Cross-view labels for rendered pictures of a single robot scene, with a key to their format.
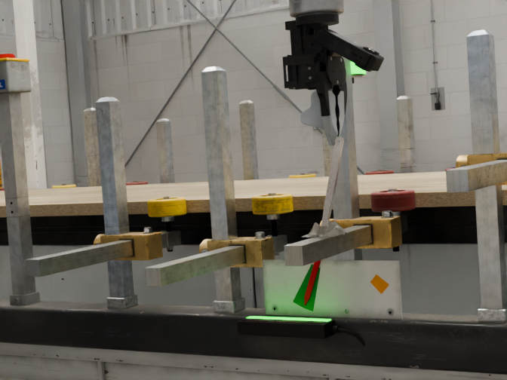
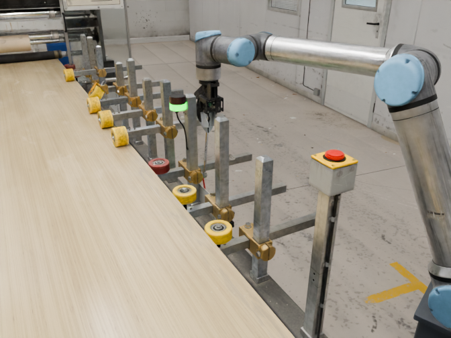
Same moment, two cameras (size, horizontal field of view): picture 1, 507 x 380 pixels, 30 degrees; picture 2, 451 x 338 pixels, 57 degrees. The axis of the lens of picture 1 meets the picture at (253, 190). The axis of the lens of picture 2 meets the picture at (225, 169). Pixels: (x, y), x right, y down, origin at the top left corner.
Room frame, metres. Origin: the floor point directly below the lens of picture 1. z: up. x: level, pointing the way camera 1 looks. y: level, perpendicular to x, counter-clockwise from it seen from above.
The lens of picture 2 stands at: (2.80, 0.74, 1.58)
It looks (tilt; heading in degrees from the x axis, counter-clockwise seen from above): 26 degrees down; 213
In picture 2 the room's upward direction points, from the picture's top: straight up
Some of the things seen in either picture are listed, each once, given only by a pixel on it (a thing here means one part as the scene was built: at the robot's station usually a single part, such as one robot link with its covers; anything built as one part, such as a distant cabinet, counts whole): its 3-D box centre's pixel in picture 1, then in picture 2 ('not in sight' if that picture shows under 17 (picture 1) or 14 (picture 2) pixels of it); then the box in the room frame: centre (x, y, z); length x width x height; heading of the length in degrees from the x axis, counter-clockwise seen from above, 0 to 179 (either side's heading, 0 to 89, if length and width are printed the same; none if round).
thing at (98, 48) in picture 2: not in sight; (102, 82); (0.90, -1.47, 0.88); 0.04 x 0.04 x 0.48; 61
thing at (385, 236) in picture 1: (360, 232); (189, 172); (1.63, -0.18, 0.85); 0.14 x 0.06 x 0.05; 61
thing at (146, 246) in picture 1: (127, 246); (256, 241); (1.87, 0.26, 0.82); 0.14 x 0.06 x 0.05; 61
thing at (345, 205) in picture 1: (345, 185); (192, 154); (1.64, -0.16, 0.93); 0.04 x 0.04 x 0.48; 61
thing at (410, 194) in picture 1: (394, 219); (160, 174); (1.73, -0.25, 0.85); 0.08 x 0.08 x 0.11
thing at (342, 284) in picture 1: (329, 289); (202, 196); (1.63, -0.12, 0.75); 0.26 x 0.01 x 0.10; 61
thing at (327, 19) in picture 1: (314, 53); (209, 96); (1.57, -0.12, 1.15); 0.09 x 0.08 x 0.12; 61
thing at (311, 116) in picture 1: (317, 117); (213, 122); (1.56, -0.11, 1.05); 0.06 x 0.03 x 0.09; 61
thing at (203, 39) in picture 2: not in sight; (209, 48); (1.57, -0.12, 1.32); 0.10 x 0.09 x 0.12; 81
